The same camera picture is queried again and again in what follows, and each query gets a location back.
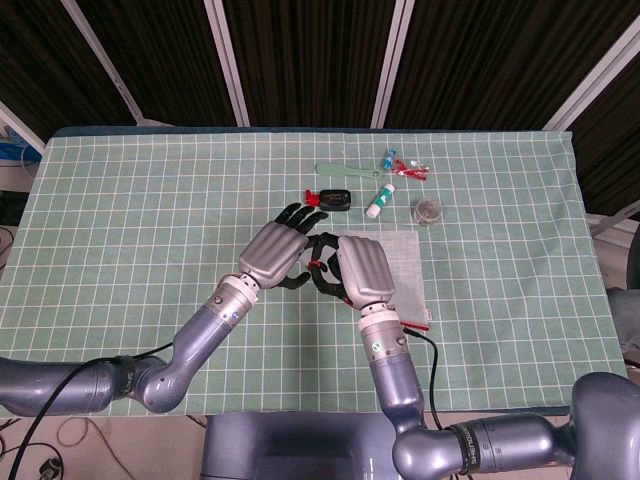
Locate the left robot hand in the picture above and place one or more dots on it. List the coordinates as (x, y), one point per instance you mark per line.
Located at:
(272, 252)

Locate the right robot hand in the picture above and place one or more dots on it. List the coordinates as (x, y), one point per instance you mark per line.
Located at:
(365, 270)

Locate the clear zip bag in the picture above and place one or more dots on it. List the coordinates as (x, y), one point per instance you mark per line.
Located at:
(400, 265)

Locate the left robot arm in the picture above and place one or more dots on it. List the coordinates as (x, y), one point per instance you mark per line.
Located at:
(200, 340)

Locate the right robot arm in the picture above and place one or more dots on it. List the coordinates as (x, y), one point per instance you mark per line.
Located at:
(395, 385)

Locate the white green glue stick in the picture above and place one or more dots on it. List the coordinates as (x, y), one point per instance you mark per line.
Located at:
(381, 200)

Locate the black bottle red cap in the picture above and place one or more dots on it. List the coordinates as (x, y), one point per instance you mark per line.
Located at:
(336, 200)

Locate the clear jar of paper clips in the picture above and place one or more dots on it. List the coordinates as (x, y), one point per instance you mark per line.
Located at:
(426, 211)

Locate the mint green plastic paddle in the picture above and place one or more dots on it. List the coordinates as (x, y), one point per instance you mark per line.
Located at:
(345, 171)

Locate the red tassel packet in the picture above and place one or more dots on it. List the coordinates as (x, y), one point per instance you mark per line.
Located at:
(412, 172)

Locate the blue white small packet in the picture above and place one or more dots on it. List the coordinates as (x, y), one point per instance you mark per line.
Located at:
(389, 157)

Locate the green white checked tablecloth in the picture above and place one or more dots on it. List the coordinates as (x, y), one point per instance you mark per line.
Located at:
(125, 225)

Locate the blue white box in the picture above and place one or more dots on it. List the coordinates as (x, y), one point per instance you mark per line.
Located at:
(17, 140)

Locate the white frame post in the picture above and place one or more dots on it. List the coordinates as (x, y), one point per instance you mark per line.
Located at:
(391, 65)
(227, 60)
(595, 75)
(105, 65)

